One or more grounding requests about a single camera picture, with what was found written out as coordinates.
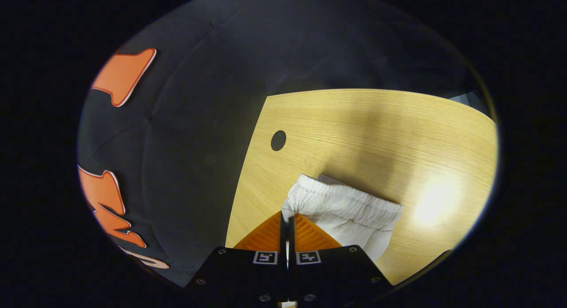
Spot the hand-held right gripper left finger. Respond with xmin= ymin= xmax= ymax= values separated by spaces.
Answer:
xmin=184 ymin=211 xmax=288 ymax=304

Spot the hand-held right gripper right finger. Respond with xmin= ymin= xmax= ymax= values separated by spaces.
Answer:
xmin=289 ymin=213 xmax=395 ymax=304

